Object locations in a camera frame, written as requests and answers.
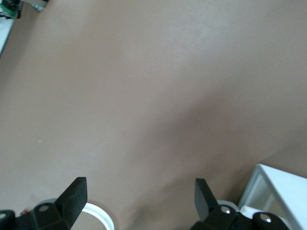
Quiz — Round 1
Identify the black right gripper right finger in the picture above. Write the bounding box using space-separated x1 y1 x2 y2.
195 178 238 230

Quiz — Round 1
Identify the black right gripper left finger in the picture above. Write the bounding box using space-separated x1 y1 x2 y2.
31 176 88 230

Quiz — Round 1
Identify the white C-shaped ring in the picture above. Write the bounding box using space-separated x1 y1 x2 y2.
81 202 115 230

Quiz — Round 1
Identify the circuit board with red display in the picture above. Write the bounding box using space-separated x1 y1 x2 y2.
0 0 24 20

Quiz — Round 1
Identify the white pull-out drawer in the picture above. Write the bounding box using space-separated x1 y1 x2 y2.
237 163 307 230

